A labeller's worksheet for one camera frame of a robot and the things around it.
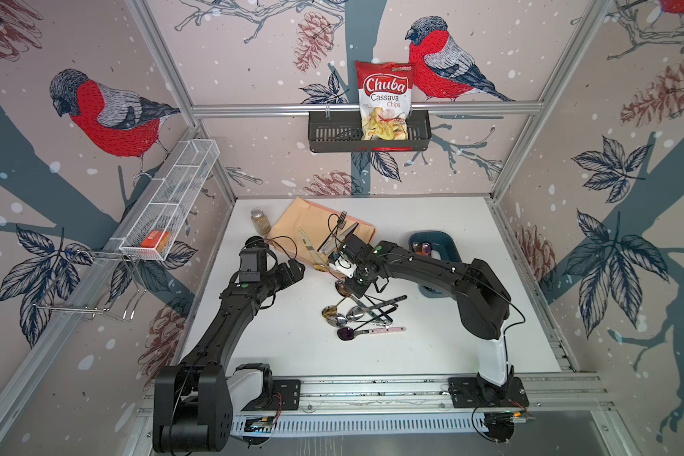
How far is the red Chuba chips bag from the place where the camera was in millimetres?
831

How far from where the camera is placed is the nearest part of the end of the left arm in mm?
666

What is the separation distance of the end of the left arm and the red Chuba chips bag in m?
0.48

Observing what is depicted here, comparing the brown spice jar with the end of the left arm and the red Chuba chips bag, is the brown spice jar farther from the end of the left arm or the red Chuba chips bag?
the red Chuba chips bag

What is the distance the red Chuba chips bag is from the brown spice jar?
0.49 metres

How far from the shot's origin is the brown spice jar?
3.46ft
